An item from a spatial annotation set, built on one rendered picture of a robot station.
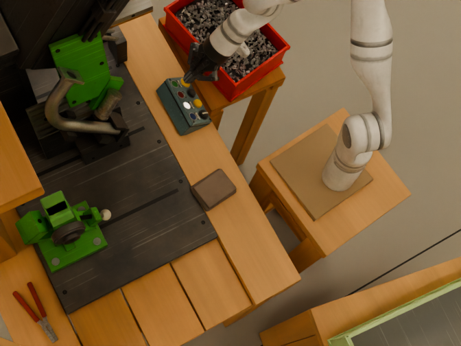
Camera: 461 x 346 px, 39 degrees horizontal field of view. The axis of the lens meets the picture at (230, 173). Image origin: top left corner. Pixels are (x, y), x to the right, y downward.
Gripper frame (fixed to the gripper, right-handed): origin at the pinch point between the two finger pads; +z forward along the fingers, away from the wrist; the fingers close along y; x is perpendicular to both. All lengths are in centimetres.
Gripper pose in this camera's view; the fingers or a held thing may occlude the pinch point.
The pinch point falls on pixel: (189, 77)
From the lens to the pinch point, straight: 177.8
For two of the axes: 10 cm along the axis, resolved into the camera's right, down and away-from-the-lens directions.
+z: -6.1, 5.0, 6.2
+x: 6.3, -1.7, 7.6
